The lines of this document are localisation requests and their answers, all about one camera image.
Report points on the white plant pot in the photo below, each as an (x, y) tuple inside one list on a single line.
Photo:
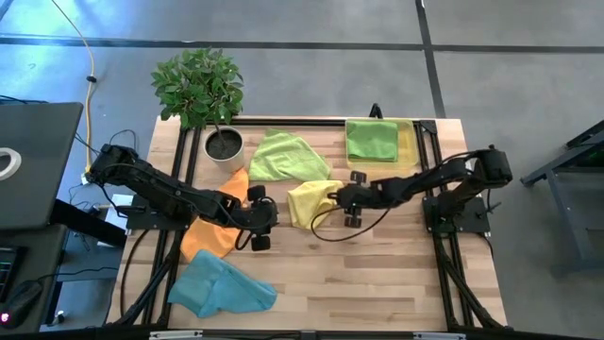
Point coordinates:
[(224, 146)]

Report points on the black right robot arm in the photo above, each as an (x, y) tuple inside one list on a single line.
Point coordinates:
[(448, 177)]

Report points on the blue microfiber towel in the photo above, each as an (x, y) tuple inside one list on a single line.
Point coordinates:
[(217, 288)]

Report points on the black bracket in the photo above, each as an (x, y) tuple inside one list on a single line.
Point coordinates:
[(376, 112)]

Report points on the dark green microfiber towel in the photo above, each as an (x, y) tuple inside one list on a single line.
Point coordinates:
[(373, 141)]

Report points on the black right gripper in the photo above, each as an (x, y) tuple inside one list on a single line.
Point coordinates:
[(356, 198)]

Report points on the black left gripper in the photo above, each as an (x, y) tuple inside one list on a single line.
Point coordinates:
[(257, 217)]

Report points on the yellow microfiber towel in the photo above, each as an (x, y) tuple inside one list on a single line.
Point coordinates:
[(309, 203)]

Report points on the light green microfiber towel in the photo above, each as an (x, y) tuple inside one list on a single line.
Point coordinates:
[(285, 158)]

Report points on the black keyboard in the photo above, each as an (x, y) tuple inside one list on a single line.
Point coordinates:
[(5, 274)]

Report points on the black aluminium table frame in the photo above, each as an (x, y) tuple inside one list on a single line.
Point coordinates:
[(292, 122)]

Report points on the orange microfiber towel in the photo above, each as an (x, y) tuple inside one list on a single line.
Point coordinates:
[(207, 238)]

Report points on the yellow translucent plastic bin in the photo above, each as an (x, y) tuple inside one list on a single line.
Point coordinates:
[(408, 141)]

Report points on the dark grey laptop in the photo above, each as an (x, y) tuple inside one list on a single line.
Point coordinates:
[(38, 160)]

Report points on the silver edge bracket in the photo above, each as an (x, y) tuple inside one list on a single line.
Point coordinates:
[(439, 335), (174, 334)]

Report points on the green leafy plant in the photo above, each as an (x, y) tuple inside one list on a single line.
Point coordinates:
[(198, 85)]

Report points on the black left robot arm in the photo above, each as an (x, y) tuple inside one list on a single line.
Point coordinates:
[(156, 186)]

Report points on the grey metal cart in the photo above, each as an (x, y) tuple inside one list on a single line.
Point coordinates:
[(566, 162)]

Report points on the black computer mouse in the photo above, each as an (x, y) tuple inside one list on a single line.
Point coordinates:
[(19, 302)]

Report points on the white tape roll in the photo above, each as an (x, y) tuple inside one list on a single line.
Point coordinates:
[(18, 163)]

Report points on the white power box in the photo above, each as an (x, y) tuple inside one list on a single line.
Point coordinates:
[(115, 215)]

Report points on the black side desk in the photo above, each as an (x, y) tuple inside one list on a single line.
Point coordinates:
[(28, 255)]

